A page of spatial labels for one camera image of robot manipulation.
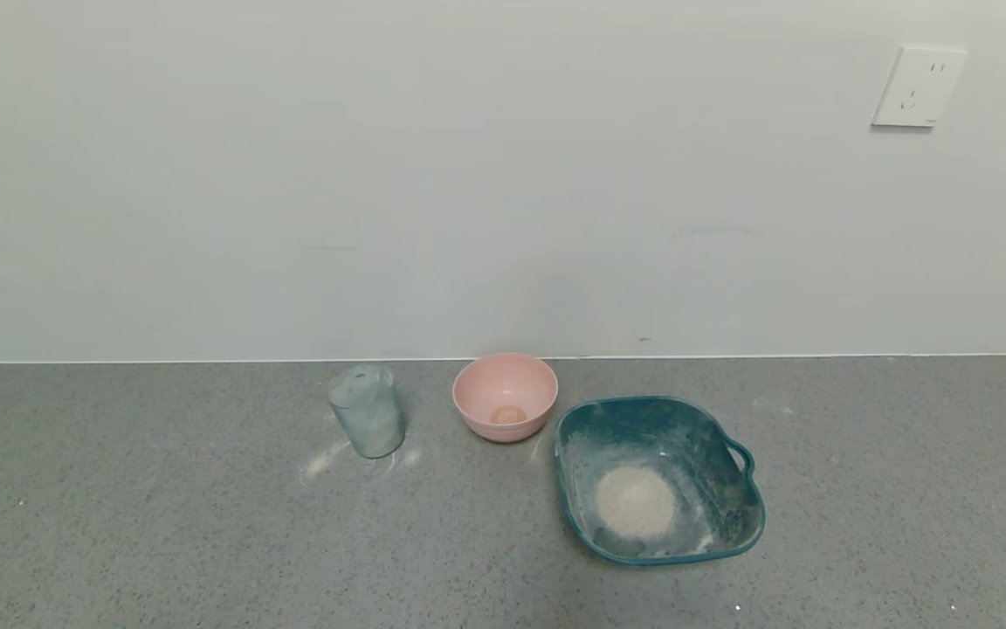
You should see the clear floury glass cup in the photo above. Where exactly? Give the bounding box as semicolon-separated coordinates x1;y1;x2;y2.
328;364;406;460

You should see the beige speckled powder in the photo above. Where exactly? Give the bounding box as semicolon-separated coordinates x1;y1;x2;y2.
595;466;679;540

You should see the pink plastic bowl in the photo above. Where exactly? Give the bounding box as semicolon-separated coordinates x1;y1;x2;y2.
452;352;559;444

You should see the teal plastic tray with handle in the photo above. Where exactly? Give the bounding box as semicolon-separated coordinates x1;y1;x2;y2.
553;396;767;568

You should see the white wall socket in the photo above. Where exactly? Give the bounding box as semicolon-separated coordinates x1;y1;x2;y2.
871;46;968;129

